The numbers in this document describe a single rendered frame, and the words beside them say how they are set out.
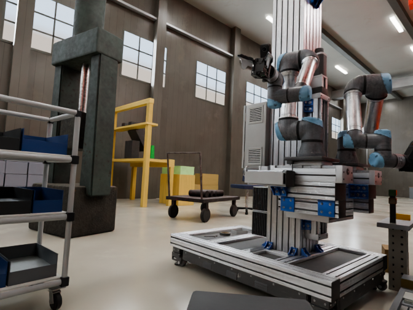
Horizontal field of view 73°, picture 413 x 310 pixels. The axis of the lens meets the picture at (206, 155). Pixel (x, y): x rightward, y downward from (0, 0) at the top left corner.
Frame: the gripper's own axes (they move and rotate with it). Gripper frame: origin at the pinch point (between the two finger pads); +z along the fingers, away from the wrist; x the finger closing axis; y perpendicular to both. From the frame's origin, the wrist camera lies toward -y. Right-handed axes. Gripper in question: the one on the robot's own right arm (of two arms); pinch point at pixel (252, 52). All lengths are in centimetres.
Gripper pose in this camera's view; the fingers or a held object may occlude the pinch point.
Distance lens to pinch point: 132.7
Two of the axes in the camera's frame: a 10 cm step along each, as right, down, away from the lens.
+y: -1.6, 9.9, 0.0
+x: -8.2, -1.3, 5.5
